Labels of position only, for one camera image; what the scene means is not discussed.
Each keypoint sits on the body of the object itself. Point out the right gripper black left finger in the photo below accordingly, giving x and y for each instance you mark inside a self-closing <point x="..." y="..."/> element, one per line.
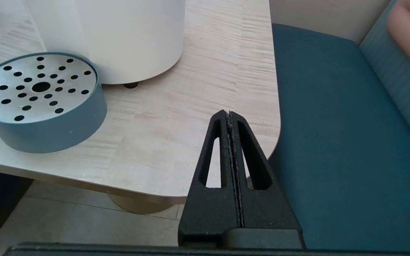
<point x="208" y="213"/>

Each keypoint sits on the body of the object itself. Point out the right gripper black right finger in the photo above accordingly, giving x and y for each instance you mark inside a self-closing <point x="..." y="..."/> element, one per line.
<point x="265" y="209"/>

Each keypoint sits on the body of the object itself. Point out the grey-blue upholstered sofa bench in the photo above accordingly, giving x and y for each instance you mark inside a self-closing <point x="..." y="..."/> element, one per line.
<point x="351" y="149"/>

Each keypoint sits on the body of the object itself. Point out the large perforated metal drip tray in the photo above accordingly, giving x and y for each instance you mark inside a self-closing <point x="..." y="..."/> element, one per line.
<point x="55" y="135"/>

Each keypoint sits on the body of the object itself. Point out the large tea dispenser white base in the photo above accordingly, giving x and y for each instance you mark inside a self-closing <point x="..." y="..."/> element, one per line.
<point x="126" y="39"/>

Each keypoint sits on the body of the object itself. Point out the beige table pedestal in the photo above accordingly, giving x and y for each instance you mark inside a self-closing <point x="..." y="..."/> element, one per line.
<point x="144" y="205"/>

